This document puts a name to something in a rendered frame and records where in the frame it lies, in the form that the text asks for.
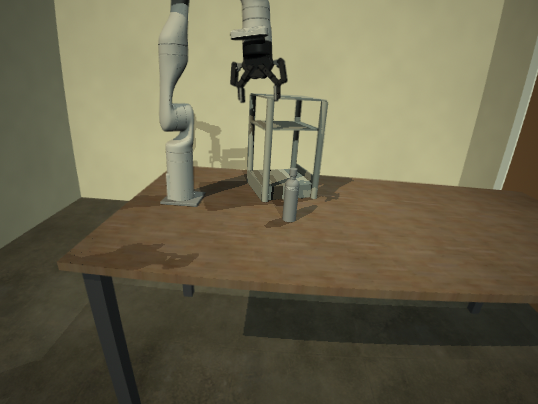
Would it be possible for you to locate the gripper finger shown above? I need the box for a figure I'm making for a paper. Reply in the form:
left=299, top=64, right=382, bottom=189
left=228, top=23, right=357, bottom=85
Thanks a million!
left=258, top=58, right=288, bottom=101
left=230, top=62, right=254, bottom=103

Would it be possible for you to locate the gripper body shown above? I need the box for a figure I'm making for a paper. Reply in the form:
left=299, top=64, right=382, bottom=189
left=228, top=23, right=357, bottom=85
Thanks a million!
left=242, top=40, right=274, bottom=79

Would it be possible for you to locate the grey bottle with cap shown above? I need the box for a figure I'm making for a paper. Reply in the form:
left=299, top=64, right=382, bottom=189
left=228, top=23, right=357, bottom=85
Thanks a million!
left=282, top=168, right=299, bottom=222

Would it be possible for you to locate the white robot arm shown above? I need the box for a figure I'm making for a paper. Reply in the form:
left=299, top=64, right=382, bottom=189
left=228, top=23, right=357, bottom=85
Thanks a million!
left=158, top=0, right=272, bottom=201

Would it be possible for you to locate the grey metal shelving unit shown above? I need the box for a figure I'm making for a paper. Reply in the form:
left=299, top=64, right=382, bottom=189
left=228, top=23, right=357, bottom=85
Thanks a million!
left=247, top=93, right=328, bottom=202

